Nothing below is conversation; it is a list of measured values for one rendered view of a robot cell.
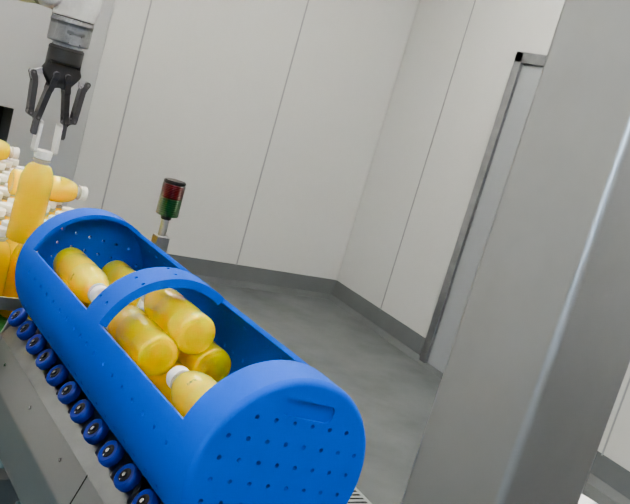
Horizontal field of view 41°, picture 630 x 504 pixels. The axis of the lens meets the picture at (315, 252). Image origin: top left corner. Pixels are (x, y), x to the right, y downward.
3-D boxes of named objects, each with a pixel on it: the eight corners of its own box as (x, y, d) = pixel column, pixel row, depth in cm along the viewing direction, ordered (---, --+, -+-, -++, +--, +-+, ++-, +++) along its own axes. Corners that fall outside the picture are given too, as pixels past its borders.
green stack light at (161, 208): (160, 216, 232) (165, 198, 232) (151, 210, 237) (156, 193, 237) (181, 219, 236) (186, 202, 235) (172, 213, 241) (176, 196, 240)
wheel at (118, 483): (140, 470, 128) (147, 477, 129) (129, 455, 131) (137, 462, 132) (117, 492, 127) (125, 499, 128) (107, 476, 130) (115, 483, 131)
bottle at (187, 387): (223, 472, 116) (170, 411, 131) (266, 444, 118) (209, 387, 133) (206, 434, 113) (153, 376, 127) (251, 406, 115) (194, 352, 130)
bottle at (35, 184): (13, 242, 186) (33, 160, 183) (0, 232, 191) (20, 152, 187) (43, 245, 191) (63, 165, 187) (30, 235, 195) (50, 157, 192)
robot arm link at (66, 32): (100, 27, 181) (94, 55, 182) (86, 23, 188) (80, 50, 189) (58, 15, 176) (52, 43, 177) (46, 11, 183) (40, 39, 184)
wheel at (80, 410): (92, 404, 146) (99, 410, 147) (84, 392, 149) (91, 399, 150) (72, 422, 145) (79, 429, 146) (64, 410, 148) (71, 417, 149)
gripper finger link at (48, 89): (62, 74, 182) (56, 71, 182) (41, 121, 183) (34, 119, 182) (56, 71, 185) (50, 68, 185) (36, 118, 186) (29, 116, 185)
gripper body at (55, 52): (52, 42, 178) (43, 86, 179) (91, 52, 183) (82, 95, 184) (42, 38, 184) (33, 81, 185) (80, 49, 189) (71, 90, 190)
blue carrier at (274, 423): (149, 566, 107) (235, 361, 105) (-7, 316, 177) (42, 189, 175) (320, 574, 124) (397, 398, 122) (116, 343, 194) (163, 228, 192)
